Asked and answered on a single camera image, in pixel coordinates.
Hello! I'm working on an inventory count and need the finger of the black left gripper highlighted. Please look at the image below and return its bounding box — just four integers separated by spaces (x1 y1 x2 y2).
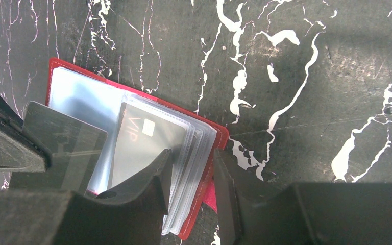
0 95 48 173

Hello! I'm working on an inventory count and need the red leather card holder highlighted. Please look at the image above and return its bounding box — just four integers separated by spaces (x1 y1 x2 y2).
46 58 229 240

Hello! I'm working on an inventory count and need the black credit card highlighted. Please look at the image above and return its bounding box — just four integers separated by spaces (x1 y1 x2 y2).
10 101 108 194

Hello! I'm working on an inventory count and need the black VIP card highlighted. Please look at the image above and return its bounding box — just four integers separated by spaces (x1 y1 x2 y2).
108 101 194 188

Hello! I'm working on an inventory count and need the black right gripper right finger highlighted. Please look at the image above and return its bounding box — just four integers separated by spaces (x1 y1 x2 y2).
213 149 392 244

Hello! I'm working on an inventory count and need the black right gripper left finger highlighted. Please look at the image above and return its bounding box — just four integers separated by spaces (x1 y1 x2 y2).
0 149 172 244

